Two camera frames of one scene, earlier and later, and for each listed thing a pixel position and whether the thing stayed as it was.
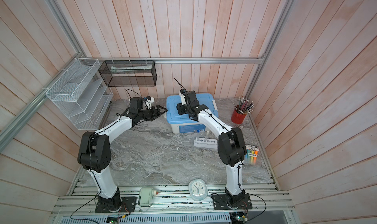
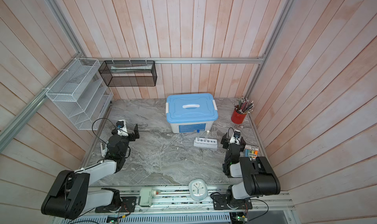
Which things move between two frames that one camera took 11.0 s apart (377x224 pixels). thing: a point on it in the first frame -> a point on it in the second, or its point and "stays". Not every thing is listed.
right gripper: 180,108 -> 226,141
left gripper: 153,113 -> 132,137
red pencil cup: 237,118 stays
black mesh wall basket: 128,73 stays
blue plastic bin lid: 173,115 stays
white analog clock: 198,189 stays
